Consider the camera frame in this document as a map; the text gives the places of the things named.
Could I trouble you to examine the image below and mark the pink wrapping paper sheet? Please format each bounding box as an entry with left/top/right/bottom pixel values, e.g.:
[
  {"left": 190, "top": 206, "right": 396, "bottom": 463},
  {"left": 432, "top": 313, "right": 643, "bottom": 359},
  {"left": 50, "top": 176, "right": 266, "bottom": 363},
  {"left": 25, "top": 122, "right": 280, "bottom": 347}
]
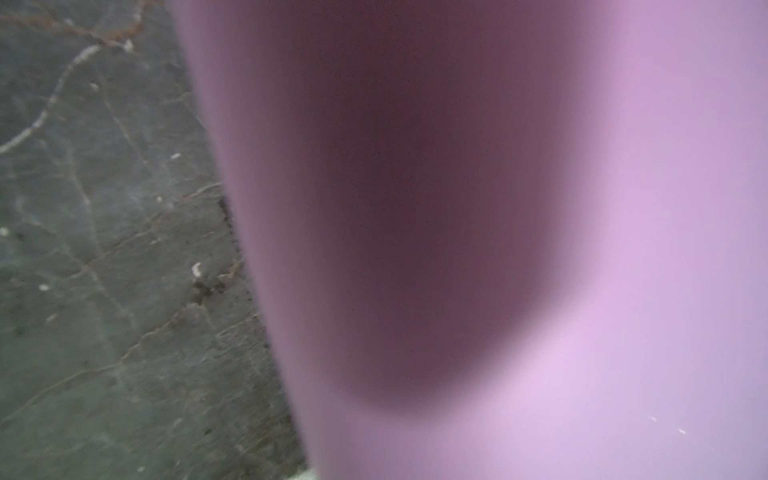
[{"left": 171, "top": 1, "right": 767, "bottom": 479}]

